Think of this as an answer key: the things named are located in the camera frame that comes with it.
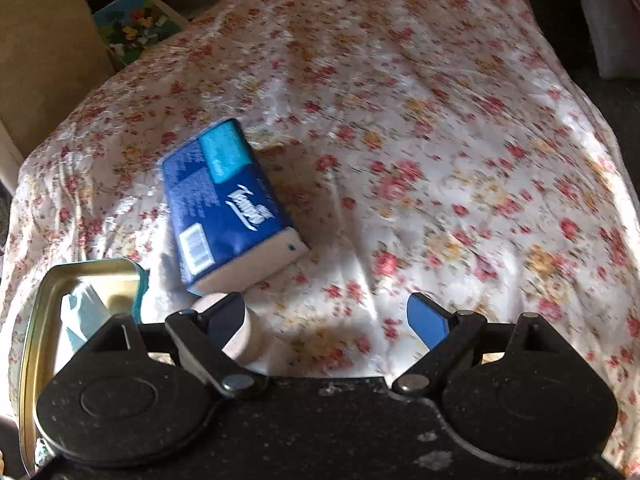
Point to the light blue packet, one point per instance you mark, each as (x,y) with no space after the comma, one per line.
(80,310)

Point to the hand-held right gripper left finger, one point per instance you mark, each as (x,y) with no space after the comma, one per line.
(227,317)

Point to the metal tin box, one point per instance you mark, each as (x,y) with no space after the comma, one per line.
(90,275)

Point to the round white jar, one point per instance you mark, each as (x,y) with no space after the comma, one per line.
(248,336)

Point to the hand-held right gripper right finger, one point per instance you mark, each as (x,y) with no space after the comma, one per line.
(425,320)

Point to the colourful flower-print box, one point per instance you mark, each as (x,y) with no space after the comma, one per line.
(135,30)

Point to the floral bedsheet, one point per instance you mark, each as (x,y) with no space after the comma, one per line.
(400,110)

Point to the blue tissue pack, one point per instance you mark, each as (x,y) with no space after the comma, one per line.
(225,200)

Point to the white pillow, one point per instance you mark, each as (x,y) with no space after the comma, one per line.
(610,35)

